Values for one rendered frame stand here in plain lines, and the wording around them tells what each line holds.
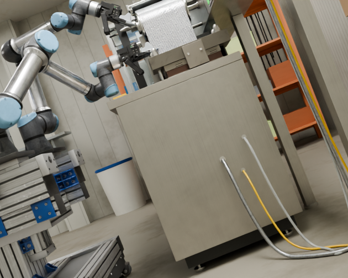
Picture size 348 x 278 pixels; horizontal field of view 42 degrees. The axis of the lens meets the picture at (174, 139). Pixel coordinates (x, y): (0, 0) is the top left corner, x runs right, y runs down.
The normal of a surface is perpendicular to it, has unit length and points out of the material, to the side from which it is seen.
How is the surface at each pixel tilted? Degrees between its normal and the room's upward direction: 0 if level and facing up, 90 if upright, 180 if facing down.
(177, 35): 90
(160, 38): 90
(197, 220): 90
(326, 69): 90
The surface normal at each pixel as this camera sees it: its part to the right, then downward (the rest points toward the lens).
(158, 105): 0.02, -0.01
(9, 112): 0.65, -0.16
